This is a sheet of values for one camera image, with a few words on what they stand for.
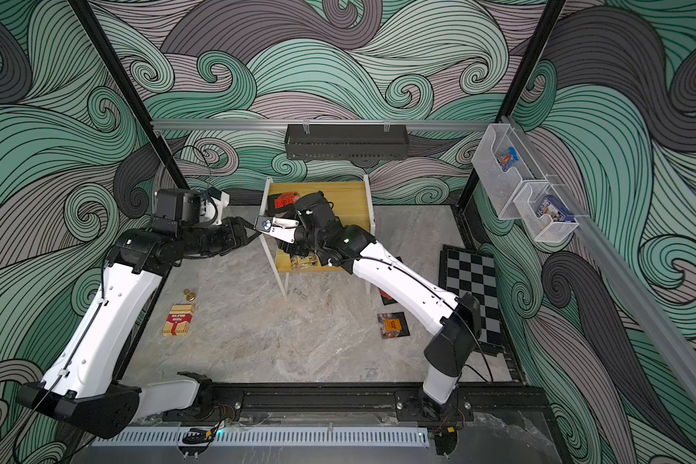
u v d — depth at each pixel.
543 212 0.68
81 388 0.36
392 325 0.88
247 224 0.63
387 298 0.93
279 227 0.58
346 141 0.97
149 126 0.94
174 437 0.70
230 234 0.58
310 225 0.53
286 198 0.76
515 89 0.85
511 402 0.74
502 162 0.83
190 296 0.92
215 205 0.54
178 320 0.87
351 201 0.77
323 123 0.96
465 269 0.97
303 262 0.83
